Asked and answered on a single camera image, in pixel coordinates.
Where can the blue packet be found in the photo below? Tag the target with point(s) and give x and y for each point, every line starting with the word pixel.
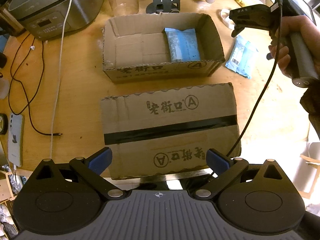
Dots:
pixel 183 45
pixel 243 57

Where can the person's right hand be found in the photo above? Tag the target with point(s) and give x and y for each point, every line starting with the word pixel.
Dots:
pixel 310 35

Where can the silver rice cooker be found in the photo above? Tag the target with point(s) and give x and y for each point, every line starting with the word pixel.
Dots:
pixel 46 19

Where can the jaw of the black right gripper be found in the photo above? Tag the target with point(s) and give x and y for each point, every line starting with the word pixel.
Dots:
pixel 237 30

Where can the open cardboard box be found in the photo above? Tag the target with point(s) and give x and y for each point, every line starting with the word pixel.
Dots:
pixel 136 47

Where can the light blue smartphone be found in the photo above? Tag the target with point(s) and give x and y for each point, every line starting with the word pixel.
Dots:
pixel 15 139

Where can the yellow snack packet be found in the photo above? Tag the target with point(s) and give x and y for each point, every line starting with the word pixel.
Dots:
pixel 245 3

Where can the white plastic item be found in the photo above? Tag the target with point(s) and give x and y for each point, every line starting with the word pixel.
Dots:
pixel 224 16

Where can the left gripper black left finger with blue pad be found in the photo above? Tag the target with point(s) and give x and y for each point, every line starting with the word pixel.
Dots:
pixel 91 168

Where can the cardboard box black tape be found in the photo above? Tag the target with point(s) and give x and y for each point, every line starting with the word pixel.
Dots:
pixel 169 131

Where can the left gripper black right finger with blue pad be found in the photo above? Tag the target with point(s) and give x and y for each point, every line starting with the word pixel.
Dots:
pixel 228 171

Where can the dark sleeved right forearm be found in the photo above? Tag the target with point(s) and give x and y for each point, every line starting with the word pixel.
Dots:
pixel 310 101

